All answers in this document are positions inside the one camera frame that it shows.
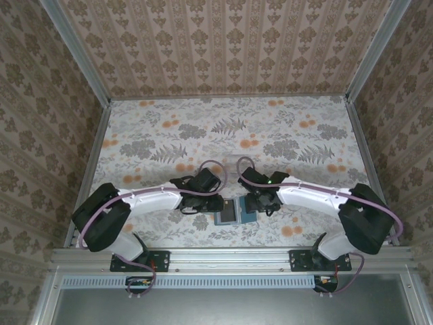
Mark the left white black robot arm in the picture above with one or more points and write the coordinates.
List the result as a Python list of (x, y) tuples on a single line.
[(152, 201)]

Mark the grey metal panel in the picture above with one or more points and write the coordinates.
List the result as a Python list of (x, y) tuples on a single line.
[(230, 308)]

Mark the aluminium mounting rail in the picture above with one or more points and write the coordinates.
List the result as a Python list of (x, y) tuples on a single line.
[(230, 259)]

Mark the aluminium frame post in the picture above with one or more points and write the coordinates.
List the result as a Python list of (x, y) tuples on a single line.
[(375, 50), (81, 57)]

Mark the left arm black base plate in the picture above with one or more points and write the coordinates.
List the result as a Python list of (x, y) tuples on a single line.
[(159, 260)]

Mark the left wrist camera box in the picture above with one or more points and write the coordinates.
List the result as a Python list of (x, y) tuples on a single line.
[(204, 178)]

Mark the black connector box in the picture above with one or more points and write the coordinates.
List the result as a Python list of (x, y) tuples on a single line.
[(137, 283), (326, 282)]

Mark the clear acrylic card stand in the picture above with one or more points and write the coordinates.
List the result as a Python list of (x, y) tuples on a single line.
[(233, 160)]

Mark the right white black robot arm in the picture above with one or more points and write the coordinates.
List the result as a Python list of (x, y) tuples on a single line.
[(304, 196)]

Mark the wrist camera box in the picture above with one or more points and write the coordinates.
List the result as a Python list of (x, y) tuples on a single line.
[(204, 178), (253, 177)]

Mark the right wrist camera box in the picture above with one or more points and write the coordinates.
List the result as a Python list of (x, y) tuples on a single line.
[(253, 177)]

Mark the teal card holder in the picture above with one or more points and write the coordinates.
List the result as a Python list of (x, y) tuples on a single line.
[(248, 218)]

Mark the floral table covering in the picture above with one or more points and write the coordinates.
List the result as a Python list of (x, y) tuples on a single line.
[(169, 135)]

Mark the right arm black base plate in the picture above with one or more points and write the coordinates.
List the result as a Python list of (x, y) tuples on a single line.
[(299, 260)]

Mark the aluminium table side rail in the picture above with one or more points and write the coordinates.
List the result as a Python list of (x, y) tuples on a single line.
[(366, 152), (93, 152)]

